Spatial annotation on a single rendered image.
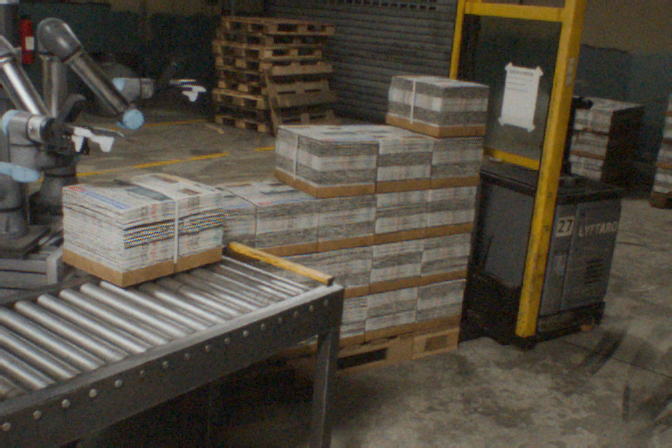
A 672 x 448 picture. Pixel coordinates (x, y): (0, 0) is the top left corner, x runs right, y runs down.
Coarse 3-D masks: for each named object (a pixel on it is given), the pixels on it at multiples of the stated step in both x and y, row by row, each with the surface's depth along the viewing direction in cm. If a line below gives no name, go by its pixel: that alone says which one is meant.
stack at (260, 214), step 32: (224, 192) 319; (256, 192) 323; (288, 192) 327; (384, 192) 340; (416, 192) 347; (224, 224) 297; (256, 224) 307; (288, 224) 314; (320, 224) 323; (352, 224) 332; (384, 224) 341; (416, 224) 352; (288, 256) 319; (320, 256) 327; (352, 256) 336; (384, 256) 347; (416, 256) 358; (352, 288) 341; (416, 288) 363; (352, 320) 346; (384, 320) 357; (352, 352) 351; (224, 384) 334; (288, 384) 336
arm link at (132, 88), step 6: (120, 78) 307; (126, 78) 308; (120, 84) 305; (126, 84) 306; (132, 84) 307; (138, 84) 308; (120, 90) 305; (126, 90) 306; (132, 90) 307; (138, 90) 308; (126, 96) 307; (132, 96) 308; (138, 96) 310
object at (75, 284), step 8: (224, 248) 261; (224, 256) 262; (72, 280) 221; (80, 280) 222; (88, 280) 222; (96, 280) 223; (40, 288) 214; (48, 288) 214; (56, 288) 215; (64, 288) 216; (72, 288) 217; (8, 296) 207; (16, 296) 207; (24, 296) 208; (32, 296) 208; (56, 296) 214; (0, 304) 202; (8, 304) 203
